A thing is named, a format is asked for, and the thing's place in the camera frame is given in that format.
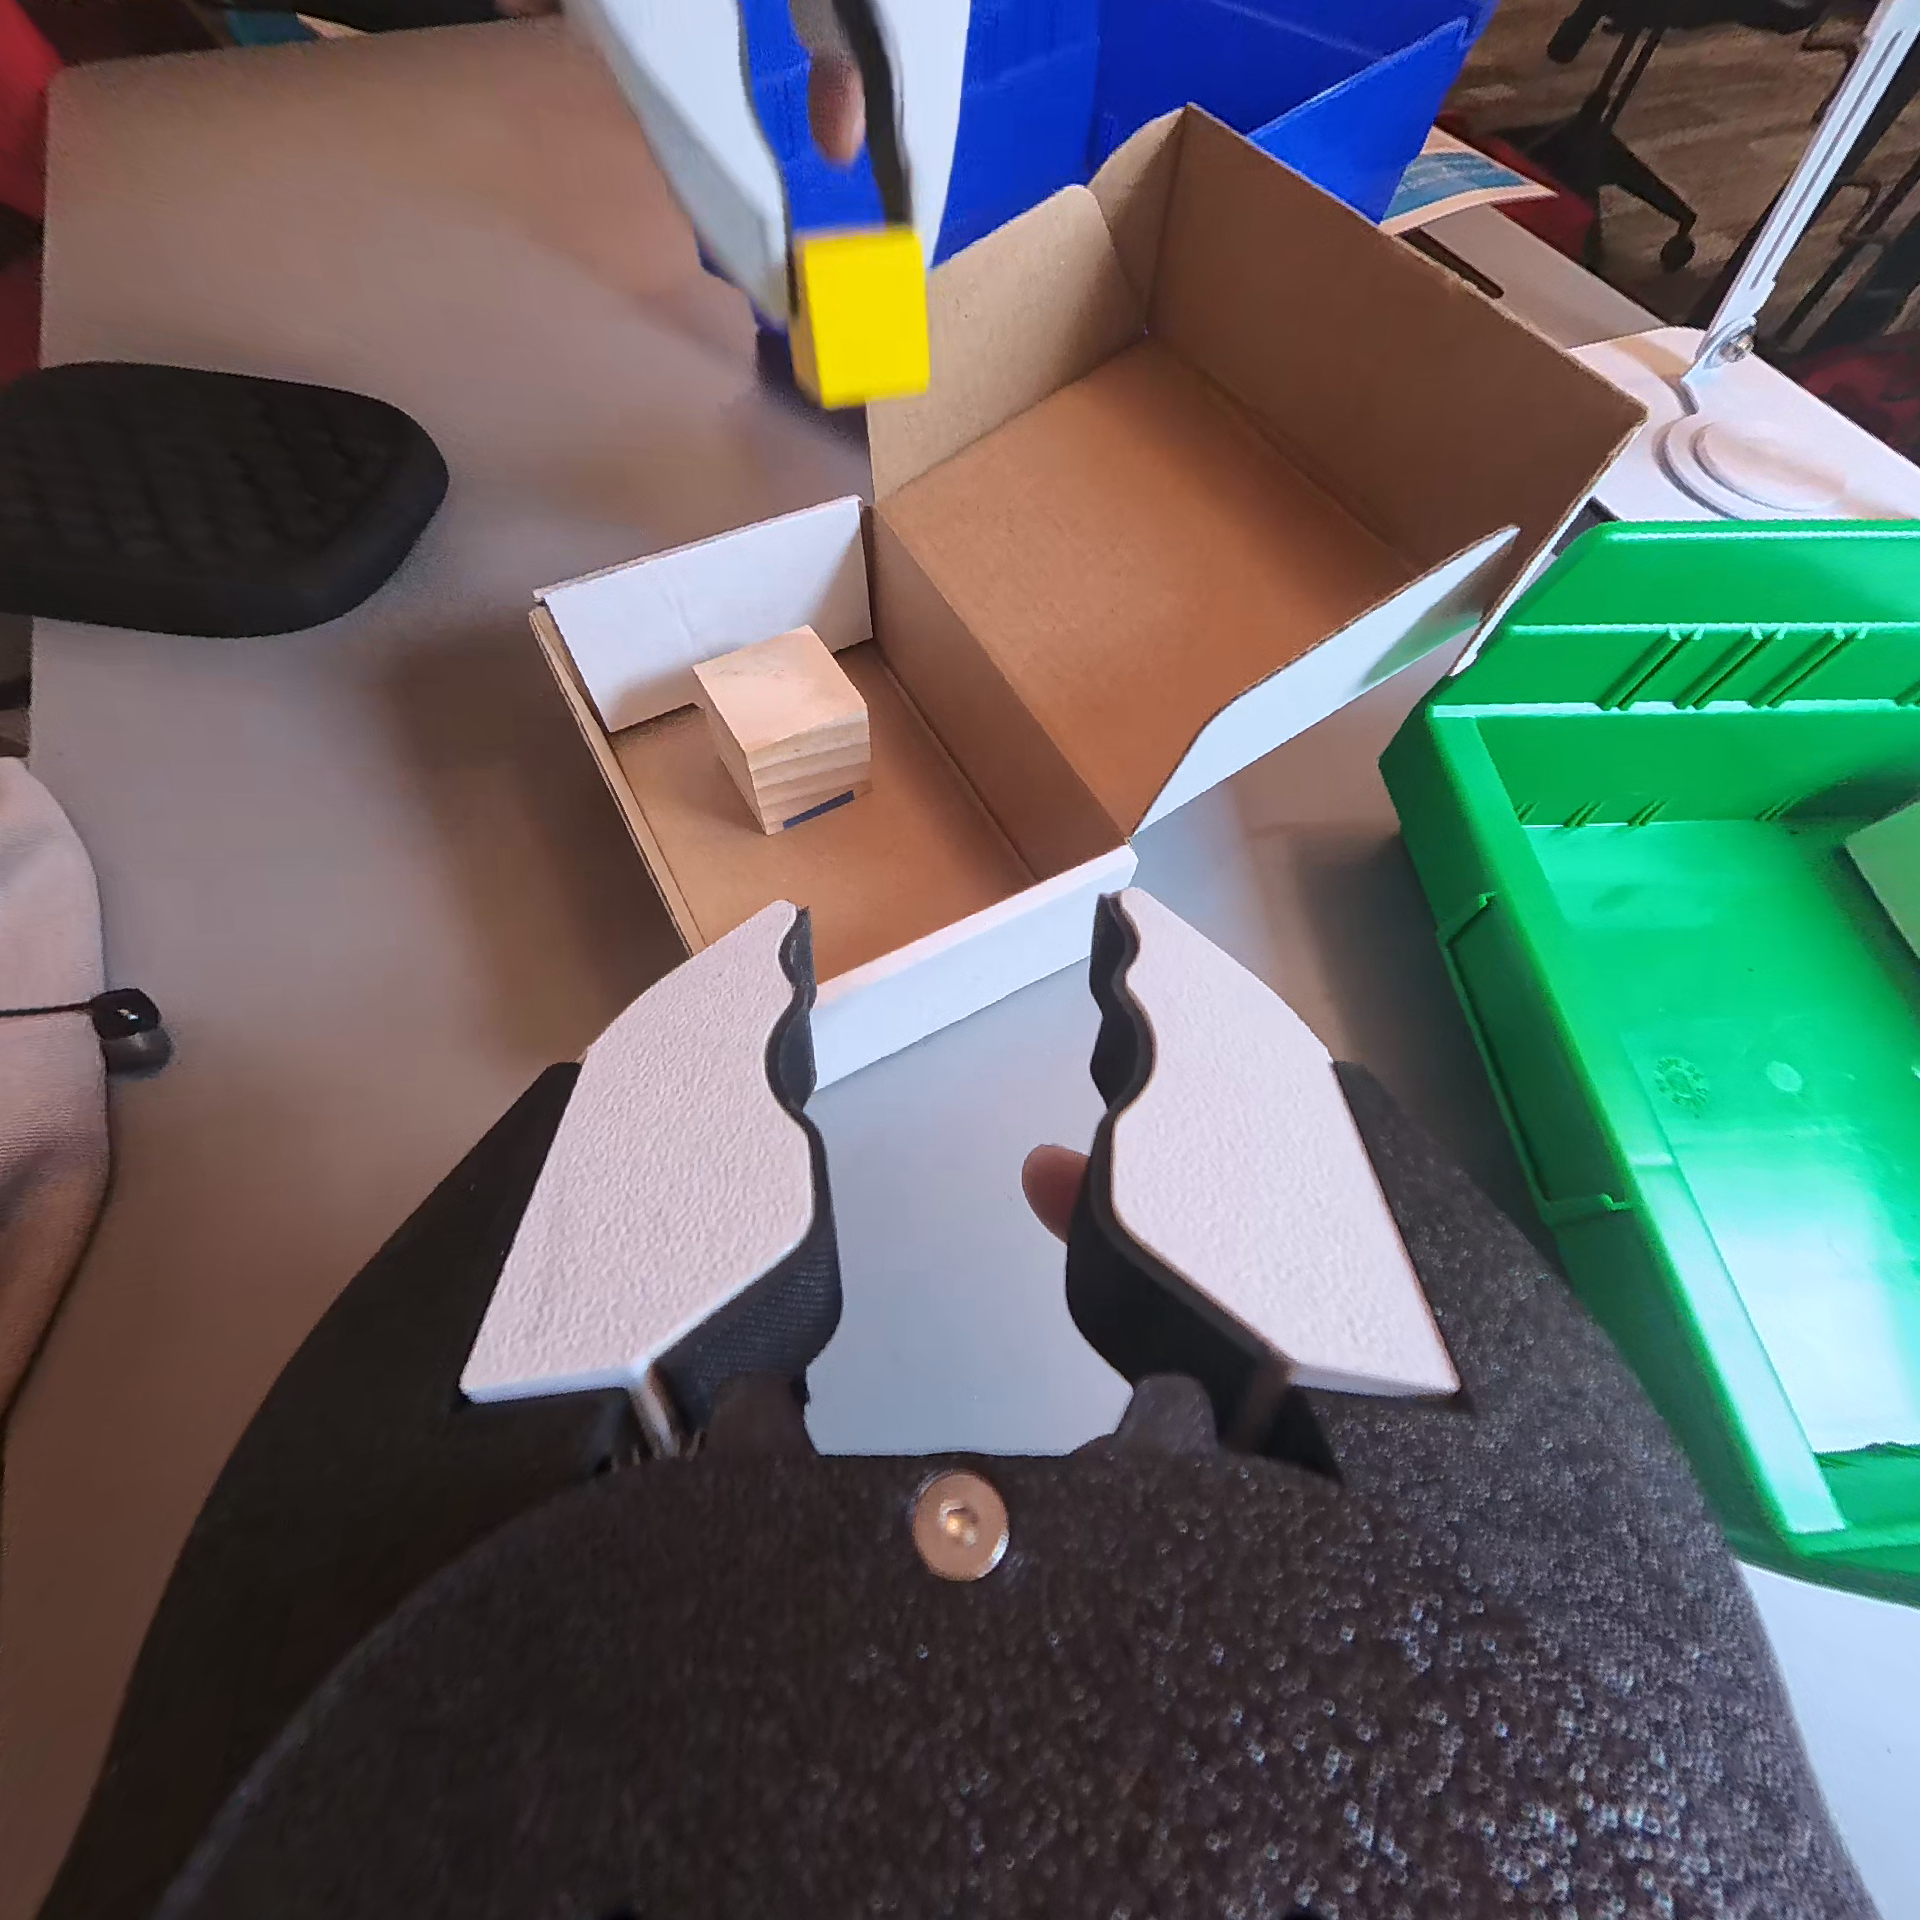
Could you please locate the white cardboard box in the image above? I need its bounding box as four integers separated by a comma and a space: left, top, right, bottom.
528, 104, 1651, 1090
1840, 804, 1920, 965

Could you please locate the yellow cube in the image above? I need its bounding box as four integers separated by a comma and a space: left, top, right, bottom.
787, 229, 933, 412

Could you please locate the person's left hand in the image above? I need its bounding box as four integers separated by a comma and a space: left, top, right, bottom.
805, 43, 875, 165

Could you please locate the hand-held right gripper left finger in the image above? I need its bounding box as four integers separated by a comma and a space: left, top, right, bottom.
460, 900, 847, 1458

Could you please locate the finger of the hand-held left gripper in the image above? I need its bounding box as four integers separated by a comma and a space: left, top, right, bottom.
838, 0, 979, 266
567, 0, 822, 325

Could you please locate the white side table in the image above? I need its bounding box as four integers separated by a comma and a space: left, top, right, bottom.
1402, 188, 1675, 363

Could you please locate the black hoodie drawstring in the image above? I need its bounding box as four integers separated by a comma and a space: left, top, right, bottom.
0, 986, 174, 1075

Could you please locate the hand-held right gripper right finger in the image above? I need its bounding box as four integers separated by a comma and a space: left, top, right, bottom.
1064, 886, 1462, 1478

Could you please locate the black mesh armrest pad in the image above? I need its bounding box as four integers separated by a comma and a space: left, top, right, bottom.
0, 360, 451, 639

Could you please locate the blue plastic bin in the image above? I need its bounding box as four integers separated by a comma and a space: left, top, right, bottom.
742, 0, 1502, 325

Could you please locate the person in beige hoodie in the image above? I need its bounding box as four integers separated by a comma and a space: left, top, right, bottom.
0, 758, 113, 1412

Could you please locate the natural wooden cube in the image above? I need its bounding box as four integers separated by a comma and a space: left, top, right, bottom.
693, 626, 875, 836

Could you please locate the small box with blue label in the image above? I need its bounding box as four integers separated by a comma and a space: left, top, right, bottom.
1380, 128, 1561, 237

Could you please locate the black office chair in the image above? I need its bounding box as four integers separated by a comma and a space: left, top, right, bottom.
1516, 0, 1703, 272

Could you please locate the green plastic bin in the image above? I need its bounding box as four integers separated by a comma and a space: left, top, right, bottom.
1378, 515, 1920, 1606

